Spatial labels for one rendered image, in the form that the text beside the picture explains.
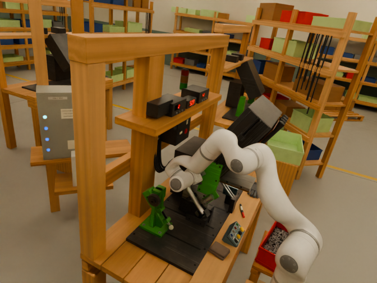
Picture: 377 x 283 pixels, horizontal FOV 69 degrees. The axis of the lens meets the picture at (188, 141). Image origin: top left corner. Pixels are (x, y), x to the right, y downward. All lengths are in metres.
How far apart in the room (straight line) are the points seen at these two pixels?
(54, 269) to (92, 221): 1.40
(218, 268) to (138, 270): 0.40
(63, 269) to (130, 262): 1.25
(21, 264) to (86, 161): 1.77
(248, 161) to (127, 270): 0.84
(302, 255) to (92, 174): 0.87
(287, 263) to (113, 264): 0.85
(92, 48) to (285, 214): 0.93
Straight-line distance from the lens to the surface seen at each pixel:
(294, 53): 4.65
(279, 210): 1.12
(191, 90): 1.78
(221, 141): 1.15
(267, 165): 1.15
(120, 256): 1.58
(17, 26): 9.14
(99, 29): 6.70
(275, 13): 5.34
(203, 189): 1.71
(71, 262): 2.77
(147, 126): 1.34
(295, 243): 1.12
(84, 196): 1.34
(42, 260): 2.85
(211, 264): 1.56
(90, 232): 1.45
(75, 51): 1.09
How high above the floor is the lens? 2.06
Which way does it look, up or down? 25 degrees down
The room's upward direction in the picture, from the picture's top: 8 degrees clockwise
